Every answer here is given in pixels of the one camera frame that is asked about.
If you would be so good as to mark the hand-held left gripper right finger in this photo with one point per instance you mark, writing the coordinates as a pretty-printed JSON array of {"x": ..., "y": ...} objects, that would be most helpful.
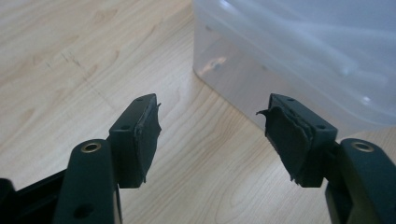
[{"x": 292, "y": 140}]

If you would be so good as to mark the translucent plastic storage bin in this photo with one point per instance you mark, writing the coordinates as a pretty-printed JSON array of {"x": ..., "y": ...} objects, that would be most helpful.
[{"x": 280, "y": 46}]

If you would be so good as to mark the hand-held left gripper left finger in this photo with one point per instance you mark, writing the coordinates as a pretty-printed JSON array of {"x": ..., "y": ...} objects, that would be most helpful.
[{"x": 130, "y": 155}]

